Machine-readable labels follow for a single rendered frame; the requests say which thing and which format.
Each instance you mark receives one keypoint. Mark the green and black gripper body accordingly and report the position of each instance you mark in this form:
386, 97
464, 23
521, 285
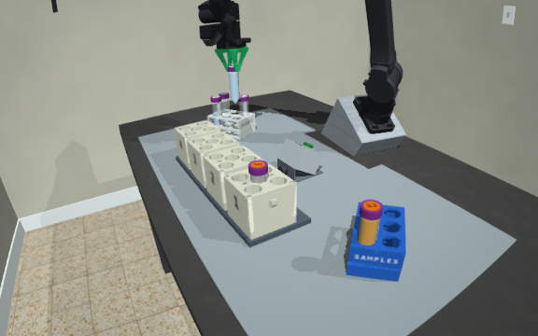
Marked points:
233, 44

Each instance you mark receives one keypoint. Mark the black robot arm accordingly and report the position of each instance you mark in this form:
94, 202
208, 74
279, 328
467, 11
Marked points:
376, 109

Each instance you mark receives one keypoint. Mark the blue sample rack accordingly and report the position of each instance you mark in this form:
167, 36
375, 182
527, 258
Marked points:
378, 261

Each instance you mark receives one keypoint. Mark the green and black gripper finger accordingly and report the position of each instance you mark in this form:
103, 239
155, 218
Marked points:
220, 52
234, 52

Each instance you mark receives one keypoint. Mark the white bucket adapter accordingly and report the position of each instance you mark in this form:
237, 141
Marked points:
198, 146
225, 162
204, 128
258, 209

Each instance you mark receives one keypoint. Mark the white tube rack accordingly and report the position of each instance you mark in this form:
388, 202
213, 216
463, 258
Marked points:
246, 125

